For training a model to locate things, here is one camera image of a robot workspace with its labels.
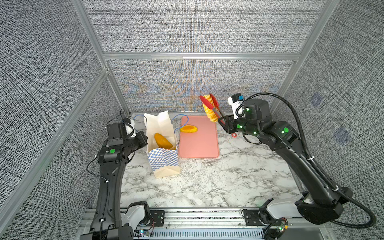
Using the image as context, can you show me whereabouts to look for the long brown baguette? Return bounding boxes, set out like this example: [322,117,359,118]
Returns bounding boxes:
[154,133,174,150]

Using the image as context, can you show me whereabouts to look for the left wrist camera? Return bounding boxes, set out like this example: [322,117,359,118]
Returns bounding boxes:
[122,118,136,138]

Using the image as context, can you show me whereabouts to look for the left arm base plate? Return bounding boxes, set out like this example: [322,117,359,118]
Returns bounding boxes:
[138,210,166,228]

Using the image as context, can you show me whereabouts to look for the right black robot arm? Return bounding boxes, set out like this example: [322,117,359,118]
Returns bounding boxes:
[218,94,347,225]

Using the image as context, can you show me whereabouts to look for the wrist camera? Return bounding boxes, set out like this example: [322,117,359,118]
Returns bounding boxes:
[122,118,136,138]
[228,94,244,119]

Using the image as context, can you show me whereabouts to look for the red kitchen tongs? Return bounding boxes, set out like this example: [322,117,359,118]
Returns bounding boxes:
[199,94,237,138]

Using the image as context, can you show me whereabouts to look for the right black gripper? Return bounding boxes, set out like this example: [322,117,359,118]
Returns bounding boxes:
[218,112,263,140]

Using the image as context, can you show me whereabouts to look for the left thin black cable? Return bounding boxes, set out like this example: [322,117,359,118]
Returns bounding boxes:
[86,108,130,184]

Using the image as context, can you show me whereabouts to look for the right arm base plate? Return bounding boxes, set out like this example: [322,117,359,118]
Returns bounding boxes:
[241,209,288,226]

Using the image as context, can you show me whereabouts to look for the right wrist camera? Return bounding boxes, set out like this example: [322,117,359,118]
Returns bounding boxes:
[228,94,244,119]

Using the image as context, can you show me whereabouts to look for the right corrugated black cable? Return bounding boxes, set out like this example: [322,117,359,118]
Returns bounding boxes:
[242,92,377,229]

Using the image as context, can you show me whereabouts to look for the blue checkered paper bag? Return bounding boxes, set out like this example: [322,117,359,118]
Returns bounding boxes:
[143,111,181,179]

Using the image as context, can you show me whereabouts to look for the ridged yellow bread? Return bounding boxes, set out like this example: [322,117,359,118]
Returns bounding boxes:
[200,95,218,123]

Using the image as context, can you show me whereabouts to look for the aluminium front rail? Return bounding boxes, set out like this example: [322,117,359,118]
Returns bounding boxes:
[78,207,334,240]

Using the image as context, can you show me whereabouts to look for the pink plastic tray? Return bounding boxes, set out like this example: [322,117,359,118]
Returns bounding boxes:
[178,116,220,159]

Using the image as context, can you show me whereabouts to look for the orange oval bread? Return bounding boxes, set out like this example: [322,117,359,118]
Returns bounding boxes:
[180,125,198,133]

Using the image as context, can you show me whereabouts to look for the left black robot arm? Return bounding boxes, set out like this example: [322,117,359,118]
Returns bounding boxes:
[80,119,151,240]

